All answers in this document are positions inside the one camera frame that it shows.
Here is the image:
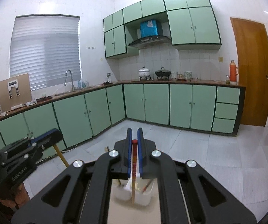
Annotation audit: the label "brown board with device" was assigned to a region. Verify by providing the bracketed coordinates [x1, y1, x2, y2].
[0, 73, 32, 112]

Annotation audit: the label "green kitchen cabinets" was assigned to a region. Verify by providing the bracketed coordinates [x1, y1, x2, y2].
[103, 0, 222, 59]
[0, 82, 246, 150]

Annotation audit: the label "wooden door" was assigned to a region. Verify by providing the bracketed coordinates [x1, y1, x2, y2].
[231, 18, 268, 126]

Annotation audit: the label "orange thermos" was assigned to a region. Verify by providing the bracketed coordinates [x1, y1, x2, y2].
[229, 60, 239, 83]

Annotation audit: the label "black wok pot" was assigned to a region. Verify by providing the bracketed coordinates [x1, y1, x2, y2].
[155, 67, 172, 80]

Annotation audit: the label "wooden red-orange chopstick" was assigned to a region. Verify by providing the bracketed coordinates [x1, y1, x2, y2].
[131, 139, 138, 204]

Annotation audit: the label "dark brown chopstick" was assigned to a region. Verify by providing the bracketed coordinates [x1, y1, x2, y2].
[142, 180, 153, 193]

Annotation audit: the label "chrome faucet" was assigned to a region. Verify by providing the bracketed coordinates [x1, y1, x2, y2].
[64, 69, 75, 92]

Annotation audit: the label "glass jar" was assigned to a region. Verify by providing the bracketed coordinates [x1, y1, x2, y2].
[225, 75, 230, 84]

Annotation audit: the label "white cooking pot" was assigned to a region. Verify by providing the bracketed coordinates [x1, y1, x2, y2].
[138, 67, 151, 81]

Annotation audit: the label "black range hood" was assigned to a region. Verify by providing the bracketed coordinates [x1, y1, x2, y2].
[128, 35, 172, 50]

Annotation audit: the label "blue box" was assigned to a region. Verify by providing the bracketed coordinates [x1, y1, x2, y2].
[140, 20, 163, 38]

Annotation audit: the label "green upper kitchen cabinets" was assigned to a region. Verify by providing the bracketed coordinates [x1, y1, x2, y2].
[103, 0, 222, 59]

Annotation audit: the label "plain bamboo chopstick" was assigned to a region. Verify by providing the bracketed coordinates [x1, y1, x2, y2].
[53, 144, 69, 167]

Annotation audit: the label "window blind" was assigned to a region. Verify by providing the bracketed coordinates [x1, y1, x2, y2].
[9, 15, 82, 91]

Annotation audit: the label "person's left hand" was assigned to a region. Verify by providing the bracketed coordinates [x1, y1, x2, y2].
[0, 183, 30, 208]

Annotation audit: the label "white double utensil holder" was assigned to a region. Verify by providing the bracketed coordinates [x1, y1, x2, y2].
[112, 173, 155, 206]

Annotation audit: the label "green lower kitchen cabinets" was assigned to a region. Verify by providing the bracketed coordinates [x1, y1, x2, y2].
[0, 82, 246, 150]

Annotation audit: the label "cream plastic fork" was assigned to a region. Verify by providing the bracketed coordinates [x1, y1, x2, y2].
[123, 178, 132, 191]

